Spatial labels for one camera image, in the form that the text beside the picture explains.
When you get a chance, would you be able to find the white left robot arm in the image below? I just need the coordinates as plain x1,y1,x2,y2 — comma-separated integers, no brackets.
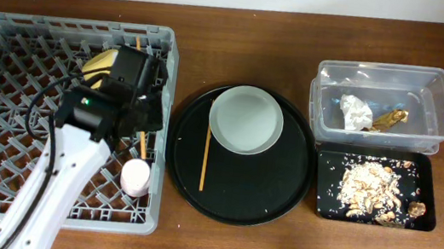
0,45,169,249

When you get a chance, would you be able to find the yellow plastic bowl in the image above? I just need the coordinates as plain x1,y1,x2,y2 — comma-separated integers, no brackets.
82,49,119,81

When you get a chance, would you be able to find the pale grey round plate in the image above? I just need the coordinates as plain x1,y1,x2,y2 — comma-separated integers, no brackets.
208,85,285,155

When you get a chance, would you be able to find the pink plastic cup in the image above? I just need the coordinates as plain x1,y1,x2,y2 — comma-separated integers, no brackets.
119,158,151,198

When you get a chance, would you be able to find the peanut shells and rice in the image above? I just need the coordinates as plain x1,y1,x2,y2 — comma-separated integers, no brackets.
316,152,430,229

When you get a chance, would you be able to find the white paper napkin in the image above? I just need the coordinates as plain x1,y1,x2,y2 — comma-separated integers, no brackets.
339,94,373,131

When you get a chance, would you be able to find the brown food wrapper scrap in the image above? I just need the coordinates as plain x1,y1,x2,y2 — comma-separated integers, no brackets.
368,109,408,132

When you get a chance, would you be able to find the grey dishwasher rack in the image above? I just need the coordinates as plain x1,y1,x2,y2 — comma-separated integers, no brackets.
0,12,179,221

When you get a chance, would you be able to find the black rectangular tray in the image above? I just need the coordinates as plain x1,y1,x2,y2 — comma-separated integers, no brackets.
317,142,436,232

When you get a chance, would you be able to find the clear plastic bin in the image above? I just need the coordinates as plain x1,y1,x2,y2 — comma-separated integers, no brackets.
308,60,444,155

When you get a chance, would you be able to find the round black tray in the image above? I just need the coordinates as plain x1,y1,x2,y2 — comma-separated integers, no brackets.
165,86,317,226

